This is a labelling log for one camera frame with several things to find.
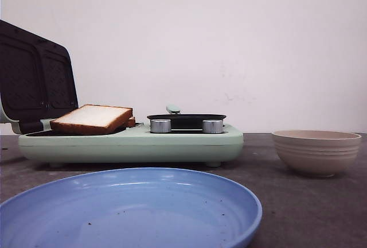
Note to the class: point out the white bread slice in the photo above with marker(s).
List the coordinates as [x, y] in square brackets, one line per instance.
[92, 119]
[131, 122]

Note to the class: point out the breakfast maker hinged lid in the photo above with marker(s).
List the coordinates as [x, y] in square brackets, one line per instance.
[37, 82]

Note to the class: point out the mint green breakfast maker base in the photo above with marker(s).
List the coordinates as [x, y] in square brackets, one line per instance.
[135, 144]

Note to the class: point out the black round frying pan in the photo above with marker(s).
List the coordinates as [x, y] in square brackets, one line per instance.
[185, 121]

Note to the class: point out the right silver control knob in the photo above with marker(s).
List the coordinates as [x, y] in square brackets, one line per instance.
[212, 126]

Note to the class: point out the silver control knob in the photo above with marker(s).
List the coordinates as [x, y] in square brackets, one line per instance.
[160, 126]
[212, 126]

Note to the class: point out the left silver control knob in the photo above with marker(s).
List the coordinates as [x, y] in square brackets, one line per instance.
[160, 126]

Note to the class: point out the blue round plate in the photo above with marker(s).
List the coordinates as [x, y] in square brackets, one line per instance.
[136, 207]

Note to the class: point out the beige ribbed bowl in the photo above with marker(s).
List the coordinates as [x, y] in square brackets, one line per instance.
[315, 152]

